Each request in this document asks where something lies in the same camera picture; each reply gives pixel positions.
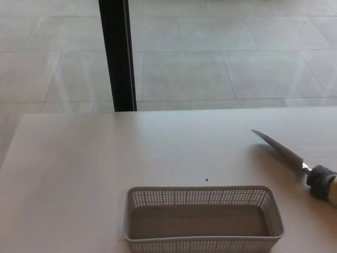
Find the grey perforated plastic basket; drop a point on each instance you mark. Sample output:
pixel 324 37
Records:
pixel 200 242

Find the black vertical post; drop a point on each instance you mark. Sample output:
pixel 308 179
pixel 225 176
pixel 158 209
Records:
pixel 116 52

